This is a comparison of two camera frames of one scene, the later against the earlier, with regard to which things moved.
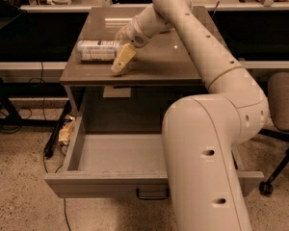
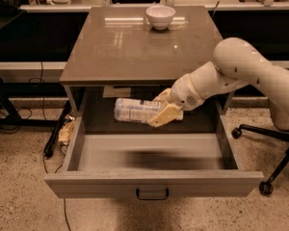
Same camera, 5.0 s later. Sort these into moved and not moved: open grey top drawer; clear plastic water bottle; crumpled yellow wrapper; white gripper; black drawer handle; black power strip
Moved: white gripper; clear plastic water bottle
Not moved: black drawer handle; open grey top drawer; crumpled yellow wrapper; black power strip
